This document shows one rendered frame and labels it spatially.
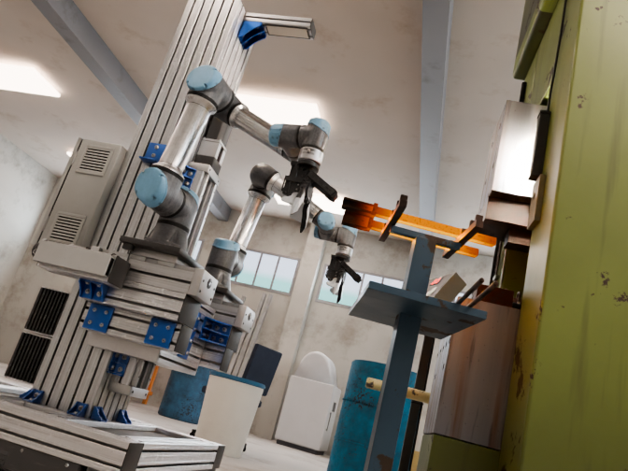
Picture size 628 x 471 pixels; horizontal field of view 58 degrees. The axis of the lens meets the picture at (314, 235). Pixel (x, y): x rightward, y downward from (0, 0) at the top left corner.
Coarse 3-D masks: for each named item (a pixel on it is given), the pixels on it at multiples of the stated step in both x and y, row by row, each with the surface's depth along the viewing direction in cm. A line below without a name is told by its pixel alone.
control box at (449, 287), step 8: (432, 280) 271; (440, 280) 261; (448, 280) 253; (456, 280) 255; (432, 288) 261; (440, 288) 252; (448, 288) 252; (456, 288) 254; (432, 296) 251; (440, 296) 250; (448, 296) 251; (456, 296) 253
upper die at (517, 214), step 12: (492, 204) 212; (504, 204) 212; (516, 204) 211; (528, 204) 211; (492, 216) 211; (504, 216) 210; (516, 216) 210; (528, 216) 209; (492, 228) 217; (504, 228) 215; (516, 228) 212; (504, 240) 226
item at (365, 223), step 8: (344, 216) 176; (352, 216) 177; (360, 216) 177; (368, 216) 176; (344, 224) 177; (352, 224) 175; (360, 224) 176; (368, 224) 175; (376, 224) 176; (440, 248) 178; (464, 248) 176; (472, 248) 176; (472, 256) 178
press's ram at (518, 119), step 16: (512, 112) 219; (528, 112) 218; (496, 128) 236; (512, 128) 217; (528, 128) 216; (496, 144) 224; (512, 144) 214; (528, 144) 214; (496, 160) 213; (512, 160) 212; (528, 160) 211; (496, 176) 210; (512, 176) 210; (528, 176) 209; (496, 192) 209; (512, 192) 208; (528, 192) 207; (480, 208) 232
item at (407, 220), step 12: (348, 204) 166; (360, 204) 166; (372, 204) 165; (372, 216) 166; (384, 216) 165; (408, 216) 165; (420, 228) 167; (432, 228) 164; (444, 228) 164; (456, 228) 164; (468, 240) 166; (480, 240) 164; (492, 240) 164
